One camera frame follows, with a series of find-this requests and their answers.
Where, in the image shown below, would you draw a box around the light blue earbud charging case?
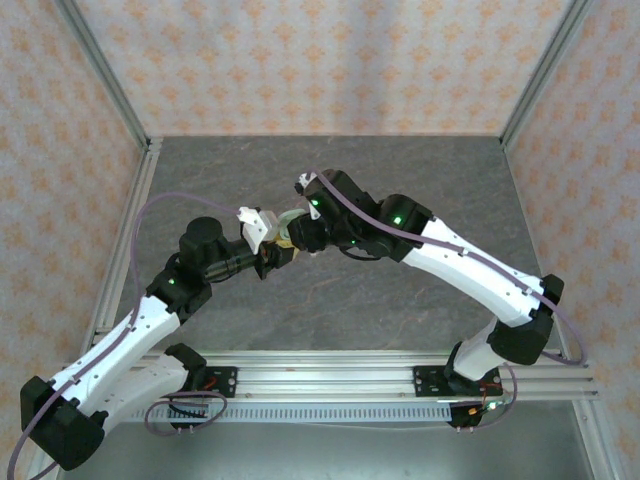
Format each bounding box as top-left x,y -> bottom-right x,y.
276,209 -> 304,242

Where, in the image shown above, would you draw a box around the grey metal sheet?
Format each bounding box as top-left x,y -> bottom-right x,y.
57,402 -> 594,480

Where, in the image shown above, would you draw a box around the aluminium table side rail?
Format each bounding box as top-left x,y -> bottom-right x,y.
499,137 -> 619,480
29,137 -> 164,480

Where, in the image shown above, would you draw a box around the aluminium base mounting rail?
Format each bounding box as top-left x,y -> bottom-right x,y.
119,349 -> 599,401

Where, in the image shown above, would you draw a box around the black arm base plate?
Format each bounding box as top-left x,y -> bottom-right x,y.
202,366 -> 239,399
413,366 -> 451,399

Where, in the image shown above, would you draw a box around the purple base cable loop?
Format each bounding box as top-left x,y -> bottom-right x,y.
143,390 -> 227,437
457,362 -> 521,432

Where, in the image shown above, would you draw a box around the slotted grey cable duct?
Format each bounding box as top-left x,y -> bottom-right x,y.
107,403 -> 454,425

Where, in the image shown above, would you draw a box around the aluminium frame post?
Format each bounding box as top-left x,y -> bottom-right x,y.
499,0 -> 596,149
53,0 -> 154,151

